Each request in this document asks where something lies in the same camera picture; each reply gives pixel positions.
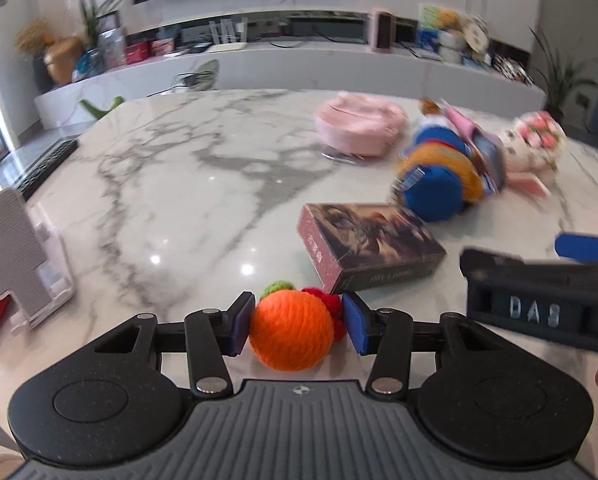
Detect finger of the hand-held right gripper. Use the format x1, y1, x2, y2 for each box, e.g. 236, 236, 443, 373
554, 232, 598, 264

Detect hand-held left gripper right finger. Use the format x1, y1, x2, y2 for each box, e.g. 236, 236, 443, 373
341, 291, 504, 396

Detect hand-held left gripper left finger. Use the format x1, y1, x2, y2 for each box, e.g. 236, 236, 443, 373
93, 291, 257, 397

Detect orange crochet ball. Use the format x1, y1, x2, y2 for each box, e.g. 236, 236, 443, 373
249, 280, 336, 372

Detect small pink box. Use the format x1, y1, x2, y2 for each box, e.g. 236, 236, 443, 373
504, 172, 550, 199

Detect crochet bunny with bouquet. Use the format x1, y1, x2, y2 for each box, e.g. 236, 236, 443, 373
499, 110, 568, 177

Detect blue orange plush doll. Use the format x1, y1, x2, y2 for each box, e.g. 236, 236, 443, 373
391, 97, 507, 223

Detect pink fabric pouch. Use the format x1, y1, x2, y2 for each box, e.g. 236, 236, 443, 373
315, 91, 410, 156

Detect red crochet fruit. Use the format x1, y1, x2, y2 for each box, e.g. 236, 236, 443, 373
301, 287, 343, 342

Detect dark red card box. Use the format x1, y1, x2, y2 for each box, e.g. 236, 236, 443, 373
298, 203, 447, 295

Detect tall potted plant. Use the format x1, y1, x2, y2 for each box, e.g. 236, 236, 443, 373
529, 25, 598, 121

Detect black white patterned item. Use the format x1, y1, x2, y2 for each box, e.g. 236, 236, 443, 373
494, 55, 532, 84

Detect decorative plate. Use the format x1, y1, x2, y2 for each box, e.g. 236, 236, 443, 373
461, 15, 490, 54

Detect white phone stand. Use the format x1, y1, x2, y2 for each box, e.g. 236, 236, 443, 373
0, 187, 76, 336

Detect black slatted strip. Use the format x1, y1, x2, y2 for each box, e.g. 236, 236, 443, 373
16, 140, 80, 197

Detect small desk fan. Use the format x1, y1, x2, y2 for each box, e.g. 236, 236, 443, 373
175, 59, 220, 92

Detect green leaf sprig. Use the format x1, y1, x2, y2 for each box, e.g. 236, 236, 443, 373
79, 96, 126, 122

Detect blue printed box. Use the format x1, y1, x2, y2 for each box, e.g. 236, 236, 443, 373
418, 27, 442, 54

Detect white marble media console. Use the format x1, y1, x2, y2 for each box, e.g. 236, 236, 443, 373
34, 10, 548, 131

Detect red gift boxes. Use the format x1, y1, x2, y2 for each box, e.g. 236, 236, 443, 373
124, 39, 176, 64

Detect white router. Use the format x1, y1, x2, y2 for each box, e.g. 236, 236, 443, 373
208, 17, 248, 52

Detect pink white heater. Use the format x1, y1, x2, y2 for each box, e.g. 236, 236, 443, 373
369, 8, 398, 54

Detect brown round vase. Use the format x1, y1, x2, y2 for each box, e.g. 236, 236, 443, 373
44, 37, 86, 86

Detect green leafy houseplant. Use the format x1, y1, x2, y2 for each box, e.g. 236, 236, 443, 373
76, 0, 130, 51

